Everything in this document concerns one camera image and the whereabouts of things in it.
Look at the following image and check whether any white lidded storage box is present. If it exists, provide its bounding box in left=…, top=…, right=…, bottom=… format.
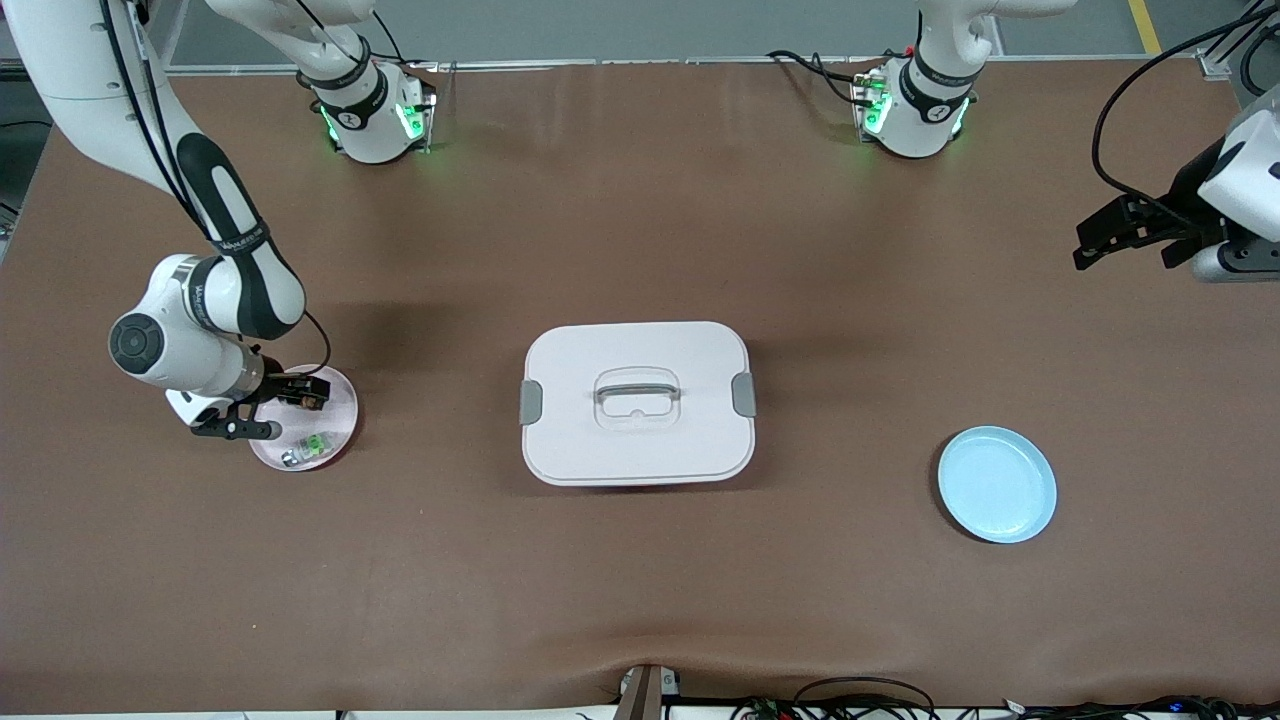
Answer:
left=519, top=320, right=758, bottom=488

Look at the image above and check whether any pink round plate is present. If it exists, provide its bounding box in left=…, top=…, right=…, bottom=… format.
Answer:
left=248, top=363, right=359, bottom=473

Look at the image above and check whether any light blue round plate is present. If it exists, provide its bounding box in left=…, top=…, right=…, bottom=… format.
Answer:
left=937, top=425, right=1058, bottom=545

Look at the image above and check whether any brown table cover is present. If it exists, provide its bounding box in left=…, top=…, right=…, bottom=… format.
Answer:
left=0, top=58, right=1280, bottom=715

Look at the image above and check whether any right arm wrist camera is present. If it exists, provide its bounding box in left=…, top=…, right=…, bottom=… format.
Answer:
left=189, top=400, right=285, bottom=442

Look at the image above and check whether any green and white switch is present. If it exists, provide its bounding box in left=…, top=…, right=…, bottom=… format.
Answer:
left=281, top=431, right=342, bottom=469

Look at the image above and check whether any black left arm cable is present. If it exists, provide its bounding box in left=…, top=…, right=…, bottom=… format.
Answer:
left=1091, top=0, right=1280, bottom=206

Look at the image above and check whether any aluminium frame profile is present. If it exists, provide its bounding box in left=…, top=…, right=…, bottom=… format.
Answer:
left=1197, top=0, right=1280, bottom=83

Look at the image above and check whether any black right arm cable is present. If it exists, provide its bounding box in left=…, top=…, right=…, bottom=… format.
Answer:
left=97, top=0, right=334, bottom=376

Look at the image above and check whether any black cable at arm base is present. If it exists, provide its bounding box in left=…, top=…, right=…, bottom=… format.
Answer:
left=766, top=48, right=886, bottom=106

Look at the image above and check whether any black cable bundle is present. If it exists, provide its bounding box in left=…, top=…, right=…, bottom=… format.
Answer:
left=1000, top=694, right=1280, bottom=720

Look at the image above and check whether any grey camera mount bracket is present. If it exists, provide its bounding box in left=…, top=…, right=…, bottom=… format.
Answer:
left=612, top=663, right=683, bottom=720

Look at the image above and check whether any black looped cable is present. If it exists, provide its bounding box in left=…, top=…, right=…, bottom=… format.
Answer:
left=790, top=677, right=939, bottom=720

